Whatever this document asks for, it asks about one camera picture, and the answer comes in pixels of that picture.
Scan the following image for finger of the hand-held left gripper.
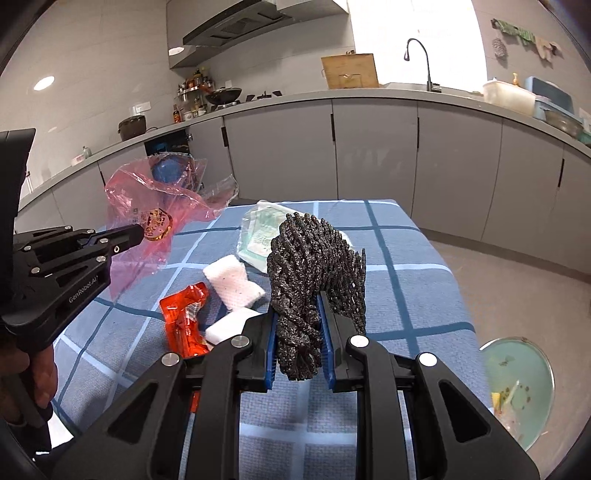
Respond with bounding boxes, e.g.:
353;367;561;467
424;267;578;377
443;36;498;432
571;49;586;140
13;224;97;254
28;223;147;278

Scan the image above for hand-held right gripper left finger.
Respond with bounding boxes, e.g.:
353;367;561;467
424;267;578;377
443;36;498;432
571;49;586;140
60;308;280;480

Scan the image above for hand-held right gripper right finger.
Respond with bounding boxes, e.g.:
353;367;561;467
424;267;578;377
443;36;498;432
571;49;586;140
316;291;541;480

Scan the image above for pink plastic bag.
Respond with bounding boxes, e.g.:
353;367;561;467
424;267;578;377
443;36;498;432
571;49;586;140
105;154;238;296

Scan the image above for black foam net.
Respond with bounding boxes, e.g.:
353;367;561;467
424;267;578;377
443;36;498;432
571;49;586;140
267;212;368;382

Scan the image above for green enamel basin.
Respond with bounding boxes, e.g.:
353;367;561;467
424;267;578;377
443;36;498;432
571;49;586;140
479;337;555;452

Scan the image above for person's left hand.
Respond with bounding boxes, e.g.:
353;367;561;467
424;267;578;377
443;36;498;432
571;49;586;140
0;340;59;409

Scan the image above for white foam block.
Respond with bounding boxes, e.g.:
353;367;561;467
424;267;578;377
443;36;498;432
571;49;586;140
204;308;262;344
203;255;267;309

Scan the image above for blue gas cylinder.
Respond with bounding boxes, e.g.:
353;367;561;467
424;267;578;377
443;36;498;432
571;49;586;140
152;156;192;185

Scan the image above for red plastic wrapper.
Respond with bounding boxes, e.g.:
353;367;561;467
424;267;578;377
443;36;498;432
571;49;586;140
159;284;212;359

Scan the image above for blue checked tablecloth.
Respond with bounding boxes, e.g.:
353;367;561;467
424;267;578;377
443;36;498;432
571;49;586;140
51;199;491;480

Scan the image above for dark cooking pot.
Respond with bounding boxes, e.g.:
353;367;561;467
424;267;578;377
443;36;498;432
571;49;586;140
117;115;148;142

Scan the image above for white printed plastic packet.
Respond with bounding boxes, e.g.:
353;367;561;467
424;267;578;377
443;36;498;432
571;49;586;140
236;200;352;269

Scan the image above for spice rack with bottles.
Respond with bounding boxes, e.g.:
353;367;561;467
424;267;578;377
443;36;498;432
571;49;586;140
172;68;214;123

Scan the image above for black wok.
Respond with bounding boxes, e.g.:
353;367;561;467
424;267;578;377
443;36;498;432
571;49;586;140
205;87;243;106

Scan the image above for gas stove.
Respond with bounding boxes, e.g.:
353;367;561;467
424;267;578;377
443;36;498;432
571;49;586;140
209;89;285;110

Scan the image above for grey kitchen counter cabinets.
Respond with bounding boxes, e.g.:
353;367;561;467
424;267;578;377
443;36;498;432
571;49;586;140
14;87;591;287

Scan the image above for black range hood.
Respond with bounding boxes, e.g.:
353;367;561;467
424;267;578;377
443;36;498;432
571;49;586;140
182;0;297;47

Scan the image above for wooden cutting board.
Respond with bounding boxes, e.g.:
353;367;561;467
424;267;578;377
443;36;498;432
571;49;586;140
320;52;380;90

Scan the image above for dark curved faucet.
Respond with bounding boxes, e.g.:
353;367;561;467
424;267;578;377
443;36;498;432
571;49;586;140
404;38;441;92

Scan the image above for white plastic container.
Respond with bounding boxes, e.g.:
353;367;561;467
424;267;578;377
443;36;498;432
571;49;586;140
482;79;537;114

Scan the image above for metal bowl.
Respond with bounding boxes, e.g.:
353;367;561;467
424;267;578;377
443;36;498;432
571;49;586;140
544;108;584;137

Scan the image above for bright window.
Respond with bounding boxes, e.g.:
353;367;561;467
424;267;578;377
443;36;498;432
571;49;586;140
346;0;491;91

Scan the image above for blue dish rack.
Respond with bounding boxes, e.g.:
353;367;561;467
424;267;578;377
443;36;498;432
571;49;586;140
523;76;576;121

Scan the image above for green striped cloth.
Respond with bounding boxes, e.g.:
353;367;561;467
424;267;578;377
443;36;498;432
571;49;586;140
491;18;537;45

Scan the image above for pink rubber gloves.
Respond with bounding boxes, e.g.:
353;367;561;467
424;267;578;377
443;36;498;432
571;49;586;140
530;34;563;61

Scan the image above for grey wall cabinets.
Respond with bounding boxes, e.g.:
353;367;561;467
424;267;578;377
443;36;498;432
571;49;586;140
166;0;350;70

